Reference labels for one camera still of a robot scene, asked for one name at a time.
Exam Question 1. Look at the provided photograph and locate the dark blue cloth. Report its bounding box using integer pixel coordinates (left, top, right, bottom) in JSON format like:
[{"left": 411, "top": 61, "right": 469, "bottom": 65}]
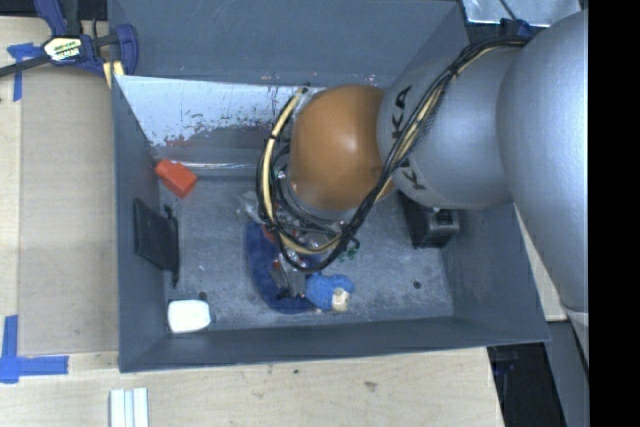
[{"left": 244, "top": 220, "right": 314, "bottom": 315}]

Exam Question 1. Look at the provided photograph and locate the blue plush toy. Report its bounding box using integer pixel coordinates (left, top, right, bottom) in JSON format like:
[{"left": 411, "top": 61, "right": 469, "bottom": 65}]
[{"left": 304, "top": 272, "right": 357, "bottom": 315}]

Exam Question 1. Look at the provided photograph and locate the white rounded block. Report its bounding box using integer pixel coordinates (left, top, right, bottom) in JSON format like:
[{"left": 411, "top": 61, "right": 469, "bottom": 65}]
[{"left": 166, "top": 298, "right": 213, "bottom": 334}]

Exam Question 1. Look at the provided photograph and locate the black flat plastic piece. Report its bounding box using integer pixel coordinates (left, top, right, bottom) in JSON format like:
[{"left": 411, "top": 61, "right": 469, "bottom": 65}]
[{"left": 132, "top": 198, "right": 182, "bottom": 288}]

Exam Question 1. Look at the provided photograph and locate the black and grey box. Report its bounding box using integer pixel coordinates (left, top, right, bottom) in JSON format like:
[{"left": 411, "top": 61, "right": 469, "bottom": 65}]
[{"left": 401, "top": 193, "right": 462, "bottom": 250}]

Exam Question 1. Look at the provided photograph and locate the red-orange block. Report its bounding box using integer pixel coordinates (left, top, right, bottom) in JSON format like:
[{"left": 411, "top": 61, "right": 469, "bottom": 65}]
[{"left": 153, "top": 158, "right": 199, "bottom": 200}]

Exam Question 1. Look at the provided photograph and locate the pale wood board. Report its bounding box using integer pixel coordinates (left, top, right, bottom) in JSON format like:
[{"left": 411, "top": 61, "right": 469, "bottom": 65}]
[{"left": 17, "top": 64, "right": 121, "bottom": 357}]

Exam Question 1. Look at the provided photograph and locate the grey metal bin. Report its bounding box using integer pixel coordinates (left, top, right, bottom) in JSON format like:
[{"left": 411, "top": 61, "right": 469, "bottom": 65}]
[{"left": 105, "top": 0, "right": 552, "bottom": 374}]

